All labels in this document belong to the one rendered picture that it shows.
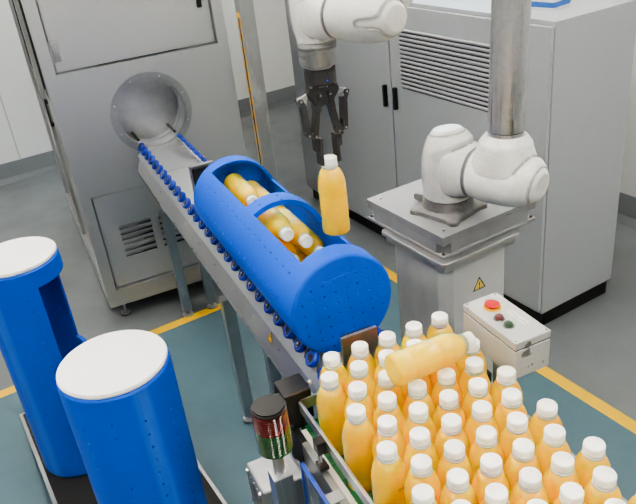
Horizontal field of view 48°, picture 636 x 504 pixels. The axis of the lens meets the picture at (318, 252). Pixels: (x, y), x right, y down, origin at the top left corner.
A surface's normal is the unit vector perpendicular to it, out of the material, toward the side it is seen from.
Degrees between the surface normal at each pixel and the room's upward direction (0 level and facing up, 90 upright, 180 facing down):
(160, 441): 90
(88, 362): 0
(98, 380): 0
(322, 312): 90
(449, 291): 90
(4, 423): 0
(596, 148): 90
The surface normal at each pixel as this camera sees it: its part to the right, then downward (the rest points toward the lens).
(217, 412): -0.11, -0.87
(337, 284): 0.42, 0.39
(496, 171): -0.67, 0.31
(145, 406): 0.67, 0.29
